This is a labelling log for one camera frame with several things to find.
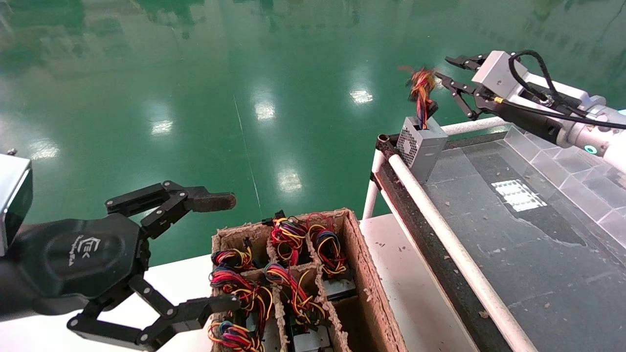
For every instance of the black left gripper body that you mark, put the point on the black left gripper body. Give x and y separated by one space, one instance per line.
83 254

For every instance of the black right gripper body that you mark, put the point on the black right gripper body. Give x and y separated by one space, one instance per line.
485 98

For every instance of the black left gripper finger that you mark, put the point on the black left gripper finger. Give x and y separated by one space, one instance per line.
205 201
195 313

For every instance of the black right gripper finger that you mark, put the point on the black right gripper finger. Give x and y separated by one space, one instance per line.
462 95
464 61

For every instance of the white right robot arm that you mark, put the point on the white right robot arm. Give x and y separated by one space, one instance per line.
587 122

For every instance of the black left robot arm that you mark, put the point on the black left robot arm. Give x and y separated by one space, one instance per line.
7 288

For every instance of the black pipe joint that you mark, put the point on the black pipe joint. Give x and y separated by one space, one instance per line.
389 144

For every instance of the white perforated sheet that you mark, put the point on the white perforated sheet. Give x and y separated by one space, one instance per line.
518 194

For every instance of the clear acrylic divider tray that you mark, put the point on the clear acrylic divider tray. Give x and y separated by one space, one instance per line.
567 176

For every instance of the brown cardboard divider box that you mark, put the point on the brown cardboard divider box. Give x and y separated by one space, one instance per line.
369 293

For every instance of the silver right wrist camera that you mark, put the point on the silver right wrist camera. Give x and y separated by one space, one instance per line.
496 71

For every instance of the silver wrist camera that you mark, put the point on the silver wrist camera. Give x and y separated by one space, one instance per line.
12 195
496 71

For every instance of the white frame pipe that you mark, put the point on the white frame pipe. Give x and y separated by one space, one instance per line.
371 200
469 125
459 254

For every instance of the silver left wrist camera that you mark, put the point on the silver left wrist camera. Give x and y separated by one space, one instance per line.
12 195

